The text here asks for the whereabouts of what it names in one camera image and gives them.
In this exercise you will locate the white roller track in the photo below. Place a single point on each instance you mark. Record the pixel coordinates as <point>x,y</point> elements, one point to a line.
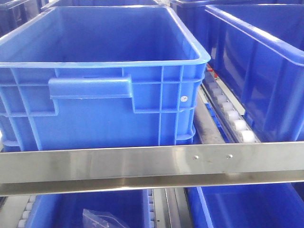
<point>233,124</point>

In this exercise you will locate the blue bin below left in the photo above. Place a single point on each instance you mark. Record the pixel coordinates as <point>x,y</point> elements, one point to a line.
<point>133,207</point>

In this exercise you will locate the blue crate right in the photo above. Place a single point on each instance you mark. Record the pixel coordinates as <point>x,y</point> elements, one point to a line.
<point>258,52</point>

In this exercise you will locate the blue bin below right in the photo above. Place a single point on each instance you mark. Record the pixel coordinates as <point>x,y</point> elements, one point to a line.
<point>246,206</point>

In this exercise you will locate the blue crate front centre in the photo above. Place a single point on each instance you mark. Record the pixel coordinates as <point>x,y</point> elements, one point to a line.
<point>97,77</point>

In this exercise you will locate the steel shelf front rail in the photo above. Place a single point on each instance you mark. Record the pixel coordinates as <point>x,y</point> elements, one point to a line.
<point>86,170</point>

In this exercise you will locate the blue bin below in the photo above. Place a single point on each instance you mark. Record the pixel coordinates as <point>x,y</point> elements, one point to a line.
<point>133,207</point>
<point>246,206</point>

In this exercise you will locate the clear plastic bag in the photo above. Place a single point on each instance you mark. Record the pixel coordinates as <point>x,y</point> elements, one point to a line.
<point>97,219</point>

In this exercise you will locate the blue crate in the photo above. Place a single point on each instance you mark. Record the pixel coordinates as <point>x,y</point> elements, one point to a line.
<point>258,52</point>
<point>97,77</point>

